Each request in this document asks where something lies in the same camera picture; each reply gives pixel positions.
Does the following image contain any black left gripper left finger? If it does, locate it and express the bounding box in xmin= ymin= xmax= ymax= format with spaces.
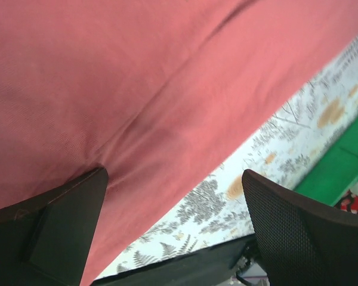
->
xmin=0 ymin=167 xmax=109 ymax=285

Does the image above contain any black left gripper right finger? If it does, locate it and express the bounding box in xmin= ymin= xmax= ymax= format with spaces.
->
xmin=242 ymin=170 xmax=358 ymax=285

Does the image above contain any salmon pink t shirt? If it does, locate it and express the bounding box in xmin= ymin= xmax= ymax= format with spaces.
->
xmin=0 ymin=1 xmax=358 ymax=285

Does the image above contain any red white coca cola shirt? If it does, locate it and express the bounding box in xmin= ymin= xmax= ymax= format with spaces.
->
xmin=335 ymin=182 xmax=358 ymax=215

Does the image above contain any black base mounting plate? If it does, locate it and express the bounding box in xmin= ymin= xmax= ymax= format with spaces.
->
xmin=92 ymin=234 xmax=263 ymax=286

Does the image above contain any green plastic bin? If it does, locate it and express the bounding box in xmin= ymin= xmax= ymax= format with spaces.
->
xmin=295 ymin=117 xmax=358 ymax=206

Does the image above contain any floral patterned table cloth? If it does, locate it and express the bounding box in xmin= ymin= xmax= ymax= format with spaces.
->
xmin=101 ymin=36 xmax=358 ymax=278

